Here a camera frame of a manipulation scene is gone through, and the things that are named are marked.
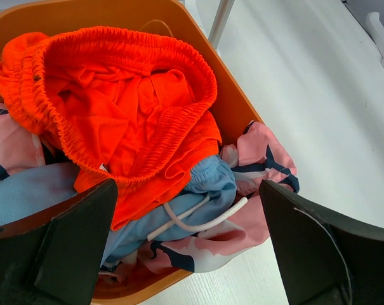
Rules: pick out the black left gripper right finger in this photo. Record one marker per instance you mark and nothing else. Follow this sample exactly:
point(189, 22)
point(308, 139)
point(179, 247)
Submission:
point(324, 257)

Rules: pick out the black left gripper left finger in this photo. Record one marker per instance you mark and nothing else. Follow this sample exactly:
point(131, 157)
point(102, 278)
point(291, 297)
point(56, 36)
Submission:
point(53, 256)

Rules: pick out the pink navy patterned shorts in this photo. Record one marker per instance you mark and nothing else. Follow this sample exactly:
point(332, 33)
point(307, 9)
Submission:
point(256, 156)

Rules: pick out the light blue mesh shorts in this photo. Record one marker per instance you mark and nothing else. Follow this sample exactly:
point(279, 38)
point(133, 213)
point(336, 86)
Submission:
point(209, 193)

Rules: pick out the orange mesh shorts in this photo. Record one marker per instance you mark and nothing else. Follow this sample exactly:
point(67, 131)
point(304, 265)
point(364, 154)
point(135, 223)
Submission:
point(123, 105)

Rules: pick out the white metal clothes rack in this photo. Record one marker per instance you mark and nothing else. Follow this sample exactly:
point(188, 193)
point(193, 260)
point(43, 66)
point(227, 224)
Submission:
point(369, 14)

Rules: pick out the orange plastic tub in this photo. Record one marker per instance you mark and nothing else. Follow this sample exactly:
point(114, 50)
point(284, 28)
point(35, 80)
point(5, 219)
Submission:
point(232, 110)

